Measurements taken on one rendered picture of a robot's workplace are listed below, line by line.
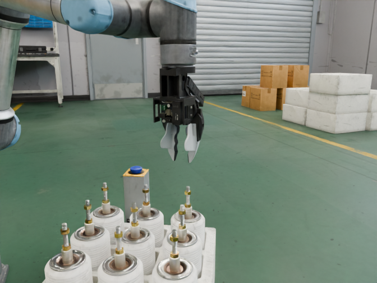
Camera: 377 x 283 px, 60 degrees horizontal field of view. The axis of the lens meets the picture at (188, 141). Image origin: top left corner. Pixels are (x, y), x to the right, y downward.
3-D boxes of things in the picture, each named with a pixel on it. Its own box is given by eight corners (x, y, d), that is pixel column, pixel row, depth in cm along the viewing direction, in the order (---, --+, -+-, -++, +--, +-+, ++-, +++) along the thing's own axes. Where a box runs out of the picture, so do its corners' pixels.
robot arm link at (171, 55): (170, 46, 72) (204, 45, 69) (170, 67, 73) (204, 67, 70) (153, 44, 66) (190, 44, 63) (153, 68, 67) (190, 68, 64)
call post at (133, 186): (127, 260, 113) (122, 176, 106) (132, 249, 120) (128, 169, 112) (147, 262, 112) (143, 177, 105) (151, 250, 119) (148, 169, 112)
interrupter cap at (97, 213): (87, 214, 93) (87, 212, 93) (107, 205, 99) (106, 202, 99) (105, 222, 89) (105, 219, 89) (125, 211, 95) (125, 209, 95)
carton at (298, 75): (307, 87, 456) (309, 65, 449) (292, 87, 450) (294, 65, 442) (294, 85, 484) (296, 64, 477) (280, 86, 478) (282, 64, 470)
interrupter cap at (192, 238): (202, 245, 78) (202, 242, 77) (171, 251, 75) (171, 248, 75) (192, 229, 85) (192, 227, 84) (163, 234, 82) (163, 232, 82)
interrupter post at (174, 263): (182, 269, 69) (182, 255, 68) (175, 274, 67) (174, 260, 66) (174, 264, 70) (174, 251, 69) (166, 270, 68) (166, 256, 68)
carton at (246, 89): (258, 104, 503) (260, 85, 495) (266, 106, 481) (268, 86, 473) (241, 105, 494) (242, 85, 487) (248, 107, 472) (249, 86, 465)
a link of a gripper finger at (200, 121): (184, 142, 73) (179, 104, 71) (187, 140, 75) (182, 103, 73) (203, 141, 71) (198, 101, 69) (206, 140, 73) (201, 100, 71)
